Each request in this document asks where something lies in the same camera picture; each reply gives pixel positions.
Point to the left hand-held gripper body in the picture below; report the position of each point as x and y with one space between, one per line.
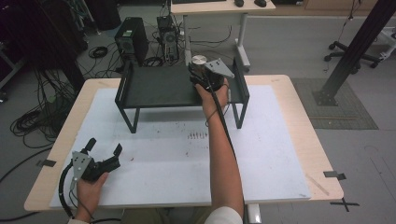
93 168

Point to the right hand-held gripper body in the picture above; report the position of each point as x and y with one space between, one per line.
214 76

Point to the black metal shelf rack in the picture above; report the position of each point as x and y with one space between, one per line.
155 85

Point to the person's right hand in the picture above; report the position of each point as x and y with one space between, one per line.
211 101

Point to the person's left hand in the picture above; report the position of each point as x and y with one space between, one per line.
89 194

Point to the small open computer tower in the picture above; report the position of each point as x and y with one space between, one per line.
168 39

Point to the white table mat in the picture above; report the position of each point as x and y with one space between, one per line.
149 177

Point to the black tape strip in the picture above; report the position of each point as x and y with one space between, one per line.
333 175
47 163

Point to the white background desk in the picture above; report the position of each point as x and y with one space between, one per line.
214 9

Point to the large black computer tower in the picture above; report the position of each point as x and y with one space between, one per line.
132 39

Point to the black keyboard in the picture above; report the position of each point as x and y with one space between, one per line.
199 1

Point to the person's olive pants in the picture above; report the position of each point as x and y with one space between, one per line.
146 216

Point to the black computer mouse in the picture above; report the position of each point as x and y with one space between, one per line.
260 2
238 2

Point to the light wooden table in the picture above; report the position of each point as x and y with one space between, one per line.
314 130

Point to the person's white right sleeve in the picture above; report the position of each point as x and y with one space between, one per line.
224 216

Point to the grey floor mat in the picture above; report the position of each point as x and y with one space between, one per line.
342 115

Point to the black office chair base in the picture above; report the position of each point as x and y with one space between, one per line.
351 54

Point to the black tape cross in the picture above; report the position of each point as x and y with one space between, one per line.
344 204

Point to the black metal post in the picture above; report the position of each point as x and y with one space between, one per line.
358 46

